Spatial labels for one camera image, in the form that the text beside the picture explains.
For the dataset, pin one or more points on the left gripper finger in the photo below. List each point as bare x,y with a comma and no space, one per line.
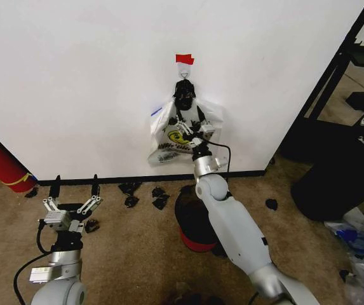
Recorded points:
54,189
95,187

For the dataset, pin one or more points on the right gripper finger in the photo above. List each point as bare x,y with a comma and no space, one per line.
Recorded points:
183,127
202,116

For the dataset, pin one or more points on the black garbage bag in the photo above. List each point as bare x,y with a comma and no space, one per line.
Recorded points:
185,93

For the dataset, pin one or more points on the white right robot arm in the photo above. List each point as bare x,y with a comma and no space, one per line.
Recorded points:
232,228

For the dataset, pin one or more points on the white printed plastic bag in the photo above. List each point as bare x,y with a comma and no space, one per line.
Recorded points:
165,139

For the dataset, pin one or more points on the red trash bin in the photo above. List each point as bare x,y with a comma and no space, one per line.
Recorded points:
192,228

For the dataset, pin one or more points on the large black bin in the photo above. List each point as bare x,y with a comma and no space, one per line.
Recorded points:
340,178

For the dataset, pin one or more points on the black plastic scrap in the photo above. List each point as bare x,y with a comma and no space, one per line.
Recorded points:
131,202
160,198
92,225
129,187
272,204
343,275
31,192

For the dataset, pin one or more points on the black baseboard strip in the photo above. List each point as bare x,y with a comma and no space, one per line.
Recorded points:
121,179

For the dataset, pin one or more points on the blue tape strip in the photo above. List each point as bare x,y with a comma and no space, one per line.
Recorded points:
156,111

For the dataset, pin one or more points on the red tape strip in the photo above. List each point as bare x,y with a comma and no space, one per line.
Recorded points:
184,58

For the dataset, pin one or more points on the black flat floor device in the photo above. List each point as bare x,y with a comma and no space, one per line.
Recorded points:
361,100

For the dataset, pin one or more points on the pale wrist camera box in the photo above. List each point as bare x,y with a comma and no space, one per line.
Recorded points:
57,219
208,129

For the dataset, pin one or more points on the clear wall hook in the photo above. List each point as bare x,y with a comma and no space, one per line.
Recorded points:
184,71

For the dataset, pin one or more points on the black metal rack frame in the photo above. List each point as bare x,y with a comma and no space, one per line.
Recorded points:
337,63

